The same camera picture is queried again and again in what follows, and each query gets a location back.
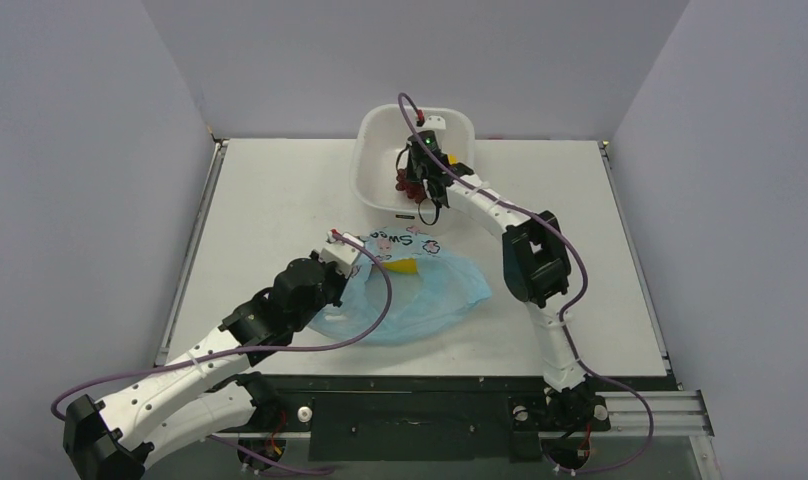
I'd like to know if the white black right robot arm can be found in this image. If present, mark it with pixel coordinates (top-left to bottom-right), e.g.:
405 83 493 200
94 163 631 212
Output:
398 130 609 432

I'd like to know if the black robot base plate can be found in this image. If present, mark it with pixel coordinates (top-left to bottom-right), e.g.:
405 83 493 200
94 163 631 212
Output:
236 375 676 467

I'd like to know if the dark red fake fruit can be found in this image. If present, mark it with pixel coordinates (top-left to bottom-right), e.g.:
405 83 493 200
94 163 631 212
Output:
395 168 428 204

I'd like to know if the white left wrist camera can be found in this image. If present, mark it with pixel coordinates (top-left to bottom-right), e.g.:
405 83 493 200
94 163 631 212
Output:
319 230 365 278

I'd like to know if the white plastic basket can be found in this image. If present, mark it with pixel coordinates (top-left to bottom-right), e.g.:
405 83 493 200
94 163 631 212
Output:
350 104 475 233

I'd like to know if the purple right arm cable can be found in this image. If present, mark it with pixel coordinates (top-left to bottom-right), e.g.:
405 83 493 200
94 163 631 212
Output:
397 91 656 476

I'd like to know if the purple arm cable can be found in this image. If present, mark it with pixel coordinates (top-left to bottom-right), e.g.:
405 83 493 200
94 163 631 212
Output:
50 228 395 422
397 91 656 476

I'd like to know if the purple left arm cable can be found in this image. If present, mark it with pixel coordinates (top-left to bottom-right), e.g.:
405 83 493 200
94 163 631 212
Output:
50 228 395 422

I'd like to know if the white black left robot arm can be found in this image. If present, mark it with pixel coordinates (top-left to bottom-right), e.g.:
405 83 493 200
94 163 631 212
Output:
63 252 360 479

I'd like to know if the light blue plastic bag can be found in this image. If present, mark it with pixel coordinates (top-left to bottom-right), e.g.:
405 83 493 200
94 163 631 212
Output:
309 226 492 345

